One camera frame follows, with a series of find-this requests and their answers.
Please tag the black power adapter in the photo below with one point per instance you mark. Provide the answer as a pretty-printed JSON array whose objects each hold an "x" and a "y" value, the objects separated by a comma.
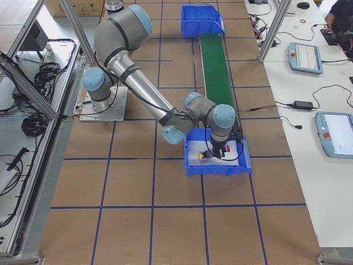
[{"x": 304, "y": 105}]

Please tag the green conveyor belt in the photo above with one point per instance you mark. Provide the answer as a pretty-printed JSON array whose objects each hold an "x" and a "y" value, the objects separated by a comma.
[{"x": 215, "y": 70}]

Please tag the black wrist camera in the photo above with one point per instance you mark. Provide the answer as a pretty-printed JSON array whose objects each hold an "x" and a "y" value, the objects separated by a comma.
[{"x": 238, "y": 134}]

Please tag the teach pendant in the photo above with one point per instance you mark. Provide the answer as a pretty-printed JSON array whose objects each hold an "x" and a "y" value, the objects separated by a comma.
[
  {"x": 304, "y": 58},
  {"x": 335, "y": 133}
]

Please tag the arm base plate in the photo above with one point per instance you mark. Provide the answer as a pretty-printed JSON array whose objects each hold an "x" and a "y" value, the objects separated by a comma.
[{"x": 112, "y": 109}]

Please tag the aluminium frame post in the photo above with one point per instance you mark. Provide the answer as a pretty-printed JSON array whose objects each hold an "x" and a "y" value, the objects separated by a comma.
[{"x": 275, "y": 25}]

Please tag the blue bin left side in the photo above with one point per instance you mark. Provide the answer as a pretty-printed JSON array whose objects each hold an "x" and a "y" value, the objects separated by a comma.
[{"x": 196, "y": 20}]

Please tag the black computer mouse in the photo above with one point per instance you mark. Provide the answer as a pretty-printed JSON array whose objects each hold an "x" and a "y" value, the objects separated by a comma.
[{"x": 303, "y": 5}]

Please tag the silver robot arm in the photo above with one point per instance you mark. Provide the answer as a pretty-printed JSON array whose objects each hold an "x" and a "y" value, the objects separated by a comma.
[{"x": 123, "y": 32}]

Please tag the teach pendant near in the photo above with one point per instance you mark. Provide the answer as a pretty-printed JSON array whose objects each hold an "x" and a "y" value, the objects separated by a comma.
[{"x": 335, "y": 133}]

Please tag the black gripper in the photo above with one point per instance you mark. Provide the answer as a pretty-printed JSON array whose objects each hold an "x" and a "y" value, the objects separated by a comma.
[{"x": 217, "y": 148}]

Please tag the teach pendant far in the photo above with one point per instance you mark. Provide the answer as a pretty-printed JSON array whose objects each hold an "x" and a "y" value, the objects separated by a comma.
[{"x": 304, "y": 58}]

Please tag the white foam liner right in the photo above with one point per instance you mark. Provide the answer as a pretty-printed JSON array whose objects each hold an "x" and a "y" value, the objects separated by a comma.
[{"x": 196, "y": 147}]

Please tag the cardboard box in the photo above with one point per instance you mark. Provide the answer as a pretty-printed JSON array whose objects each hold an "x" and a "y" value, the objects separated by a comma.
[{"x": 83, "y": 8}]

